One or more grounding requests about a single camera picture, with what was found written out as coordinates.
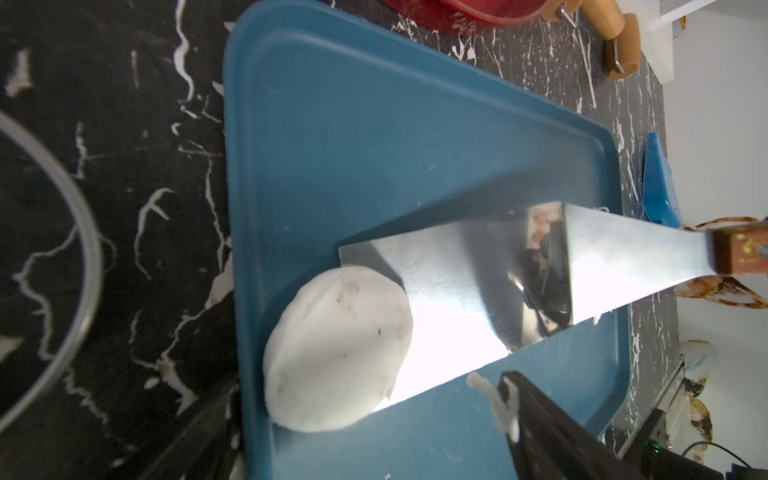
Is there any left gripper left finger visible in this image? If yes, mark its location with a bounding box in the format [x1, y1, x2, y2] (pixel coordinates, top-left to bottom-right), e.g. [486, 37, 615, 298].
[134, 374, 238, 479]

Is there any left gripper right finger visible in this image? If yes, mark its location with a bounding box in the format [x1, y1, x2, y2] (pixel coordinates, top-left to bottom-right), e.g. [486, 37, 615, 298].
[499, 371, 642, 479]

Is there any metal dough scraper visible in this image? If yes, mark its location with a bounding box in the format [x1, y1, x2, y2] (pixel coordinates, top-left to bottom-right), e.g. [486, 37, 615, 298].
[338, 202, 767, 404]

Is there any round white dumpling wrapper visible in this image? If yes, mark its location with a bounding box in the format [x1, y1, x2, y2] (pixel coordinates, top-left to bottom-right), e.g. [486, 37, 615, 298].
[262, 266, 414, 433]

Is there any round metal cutter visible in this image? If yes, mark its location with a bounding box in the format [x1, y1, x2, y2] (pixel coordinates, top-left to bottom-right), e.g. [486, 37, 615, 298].
[1, 114, 104, 433]

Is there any wooden double roller pin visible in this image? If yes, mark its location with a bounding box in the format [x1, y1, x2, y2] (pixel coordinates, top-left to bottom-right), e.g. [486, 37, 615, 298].
[540, 0, 642, 80]

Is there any white dough piece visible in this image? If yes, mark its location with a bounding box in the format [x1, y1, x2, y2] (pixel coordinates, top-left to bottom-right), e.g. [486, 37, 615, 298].
[466, 372, 520, 444]

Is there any teal plastic tray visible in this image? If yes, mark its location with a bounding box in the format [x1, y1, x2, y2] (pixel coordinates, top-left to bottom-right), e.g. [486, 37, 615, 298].
[223, 1, 622, 479]

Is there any white tiered shelf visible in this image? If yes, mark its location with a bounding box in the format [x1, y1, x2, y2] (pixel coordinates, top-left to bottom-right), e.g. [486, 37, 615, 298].
[617, 0, 715, 85]

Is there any red round tray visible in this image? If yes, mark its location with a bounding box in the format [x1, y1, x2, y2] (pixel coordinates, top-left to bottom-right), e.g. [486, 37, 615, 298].
[384, 0, 546, 35]

